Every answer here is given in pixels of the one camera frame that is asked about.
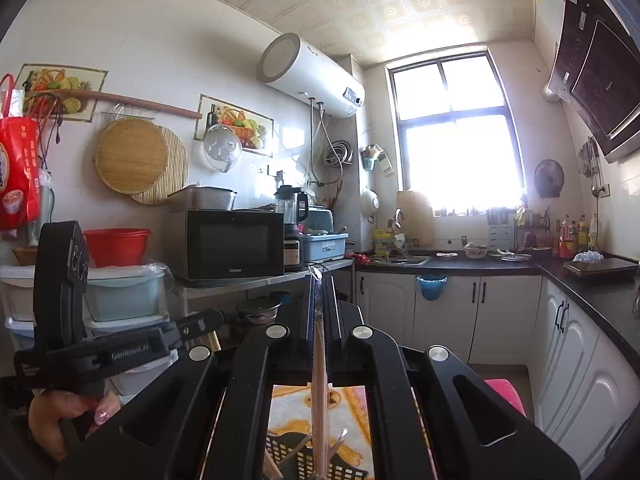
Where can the kitchen window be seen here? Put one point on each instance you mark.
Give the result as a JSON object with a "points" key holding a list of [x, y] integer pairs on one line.
{"points": [[460, 160]]}

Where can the metal steamer pot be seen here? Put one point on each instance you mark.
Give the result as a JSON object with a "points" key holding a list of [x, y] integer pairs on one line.
{"points": [[257, 310]]}

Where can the black blender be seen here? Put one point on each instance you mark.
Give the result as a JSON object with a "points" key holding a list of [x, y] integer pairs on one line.
{"points": [[290, 215]]}

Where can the black kitchen countertop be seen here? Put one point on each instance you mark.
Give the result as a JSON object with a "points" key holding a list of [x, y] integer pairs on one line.
{"points": [[590, 295]]}

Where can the group of condiment bottles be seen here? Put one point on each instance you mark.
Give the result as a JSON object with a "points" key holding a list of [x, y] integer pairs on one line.
{"points": [[575, 240]]}

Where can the small black fan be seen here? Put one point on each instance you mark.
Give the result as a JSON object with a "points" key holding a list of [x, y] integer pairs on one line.
{"points": [[548, 177]]}

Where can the beige cutting board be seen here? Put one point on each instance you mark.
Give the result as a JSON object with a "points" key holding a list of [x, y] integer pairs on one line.
{"points": [[417, 217]]}

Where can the person's left hand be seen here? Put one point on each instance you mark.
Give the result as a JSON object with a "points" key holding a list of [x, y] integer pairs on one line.
{"points": [[47, 415]]}

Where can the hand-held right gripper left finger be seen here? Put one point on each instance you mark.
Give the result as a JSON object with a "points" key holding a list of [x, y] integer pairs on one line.
{"points": [[309, 320]]}

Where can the sink faucet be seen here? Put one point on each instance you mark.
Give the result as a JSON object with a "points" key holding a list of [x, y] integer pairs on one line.
{"points": [[398, 225]]}

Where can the fruit wall poster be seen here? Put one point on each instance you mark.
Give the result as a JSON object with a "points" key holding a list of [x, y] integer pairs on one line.
{"points": [[60, 80], [250, 125]]}

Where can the plastic drawer unit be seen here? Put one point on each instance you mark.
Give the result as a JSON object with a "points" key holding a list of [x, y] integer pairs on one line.
{"points": [[125, 295], [17, 295]]}

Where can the white round plastic lid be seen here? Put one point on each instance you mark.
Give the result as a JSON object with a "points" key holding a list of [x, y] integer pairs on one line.
{"points": [[217, 147]]}

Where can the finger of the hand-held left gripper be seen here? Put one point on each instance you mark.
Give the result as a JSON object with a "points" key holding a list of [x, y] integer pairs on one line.
{"points": [[197, 325]]}

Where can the hanging cooking utensils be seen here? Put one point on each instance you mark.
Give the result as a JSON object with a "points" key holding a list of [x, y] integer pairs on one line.
{"points": [[591, 165]]}

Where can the metal tray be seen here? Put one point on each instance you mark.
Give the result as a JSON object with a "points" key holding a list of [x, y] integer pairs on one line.
{"points": [[205, 199]]}

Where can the wooden rolling pin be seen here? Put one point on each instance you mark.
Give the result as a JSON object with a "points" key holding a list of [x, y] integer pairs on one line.
{"points": [[125, 100]]}

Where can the blue hanging bin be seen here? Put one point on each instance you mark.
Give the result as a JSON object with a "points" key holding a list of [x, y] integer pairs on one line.
{"points": [[431, 287]]}

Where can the bamboo chopstick pair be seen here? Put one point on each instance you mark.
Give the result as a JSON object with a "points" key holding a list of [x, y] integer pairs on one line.
{"points": [[319, 410]]}

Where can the white water heater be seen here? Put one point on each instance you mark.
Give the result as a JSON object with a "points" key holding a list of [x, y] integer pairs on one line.
{"points": [[310, 75]]}

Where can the grey plastic box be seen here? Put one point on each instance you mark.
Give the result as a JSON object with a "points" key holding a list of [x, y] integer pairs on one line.
{"points": [[322, 220]]}

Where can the wall utensil holder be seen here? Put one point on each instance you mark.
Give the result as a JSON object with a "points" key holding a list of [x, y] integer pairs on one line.
{"points": [[375, 160]]}

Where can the red plastic basin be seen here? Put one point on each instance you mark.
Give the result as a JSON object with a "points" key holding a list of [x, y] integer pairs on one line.
{"points": [[117, 247]]}

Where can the black microwave oven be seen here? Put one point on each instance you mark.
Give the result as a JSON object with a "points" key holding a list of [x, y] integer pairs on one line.
{"points": [[230, 245]]}

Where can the steel shelf table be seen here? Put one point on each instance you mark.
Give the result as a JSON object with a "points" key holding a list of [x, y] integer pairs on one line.
{"points": [[250, 282]]}

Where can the brown woven basket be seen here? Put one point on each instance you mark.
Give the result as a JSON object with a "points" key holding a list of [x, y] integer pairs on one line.
{"points": [[25, 256]]}

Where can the round straw mat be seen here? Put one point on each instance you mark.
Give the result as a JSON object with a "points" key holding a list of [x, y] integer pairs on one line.
{"points": [[175, 175]]}

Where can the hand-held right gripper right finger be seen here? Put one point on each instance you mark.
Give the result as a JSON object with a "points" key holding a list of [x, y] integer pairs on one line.
{"points": [[334, 320]]}

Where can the round bamboo tray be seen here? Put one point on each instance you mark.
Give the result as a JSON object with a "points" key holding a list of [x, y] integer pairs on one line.
{"points": [[130, 155]]}

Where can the red shopping bag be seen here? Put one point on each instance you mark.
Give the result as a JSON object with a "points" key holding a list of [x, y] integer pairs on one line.
{"points": [[17, 170]]}

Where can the ceramic bowl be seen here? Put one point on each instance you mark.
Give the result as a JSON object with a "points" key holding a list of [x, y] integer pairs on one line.
{"points": [[475, 251]]}

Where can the black range hood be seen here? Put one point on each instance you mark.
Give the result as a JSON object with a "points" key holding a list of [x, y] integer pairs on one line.
{"points": [[600, 70]]}

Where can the dark flat board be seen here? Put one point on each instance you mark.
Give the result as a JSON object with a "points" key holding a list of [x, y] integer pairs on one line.
{"points": [[600, 267]]}

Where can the pink printed blanket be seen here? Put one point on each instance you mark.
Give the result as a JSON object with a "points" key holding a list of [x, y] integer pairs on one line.
{"points": [[295, 410]]}

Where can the white base cabinets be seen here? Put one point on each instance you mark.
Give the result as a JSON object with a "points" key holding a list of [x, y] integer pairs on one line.
{"points": [[500, 320]]}

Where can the blue dish bin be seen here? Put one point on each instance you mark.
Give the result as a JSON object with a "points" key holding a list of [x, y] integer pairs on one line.
{"points": [[325, 249]]}

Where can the green plastic utensil basket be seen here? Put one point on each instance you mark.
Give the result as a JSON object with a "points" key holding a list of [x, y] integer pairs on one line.
{"points": [[287, 447]]}

